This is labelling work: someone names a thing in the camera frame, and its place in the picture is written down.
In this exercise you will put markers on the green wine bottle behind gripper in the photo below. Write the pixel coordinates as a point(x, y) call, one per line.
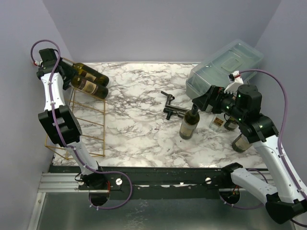
point(231, 124)

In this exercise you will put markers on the clear square glass bottle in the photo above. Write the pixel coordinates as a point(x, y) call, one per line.
point(217, 122)

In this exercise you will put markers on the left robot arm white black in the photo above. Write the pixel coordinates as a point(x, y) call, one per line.
point(54, 86)

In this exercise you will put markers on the gold wire wine rack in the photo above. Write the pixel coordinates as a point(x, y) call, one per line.
point(79, 119)

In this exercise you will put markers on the dark metal lever corkscrew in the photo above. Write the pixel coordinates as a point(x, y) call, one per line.
point(169, 98)

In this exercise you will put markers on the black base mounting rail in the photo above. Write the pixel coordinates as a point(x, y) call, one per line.
point(122, 183)

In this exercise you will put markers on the green wine bottle silver neck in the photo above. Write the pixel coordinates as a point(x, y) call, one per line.
point(88, 72)

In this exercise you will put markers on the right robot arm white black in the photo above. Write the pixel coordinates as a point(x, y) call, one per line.
point(287, 198)

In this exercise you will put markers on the clear plastic storage box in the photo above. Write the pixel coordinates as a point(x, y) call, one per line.
point(214, 70)

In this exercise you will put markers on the green wine bottle near arm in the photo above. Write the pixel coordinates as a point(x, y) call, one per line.
point(241, 144)

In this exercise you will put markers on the green wine bottle brown label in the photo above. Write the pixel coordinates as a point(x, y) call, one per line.
point(87, 86)

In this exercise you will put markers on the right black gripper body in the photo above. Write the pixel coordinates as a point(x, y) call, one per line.
point(213, 98)

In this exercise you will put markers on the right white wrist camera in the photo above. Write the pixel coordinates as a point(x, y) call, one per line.
point(236, 81)

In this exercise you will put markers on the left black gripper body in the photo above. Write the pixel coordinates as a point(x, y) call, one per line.
point(68, 72)

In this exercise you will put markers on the green wine bottle white label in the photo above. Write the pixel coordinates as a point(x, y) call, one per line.
point(189, 123)

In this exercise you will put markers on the black T-handle corkscrew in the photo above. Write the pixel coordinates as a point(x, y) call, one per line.
point(178, 112)

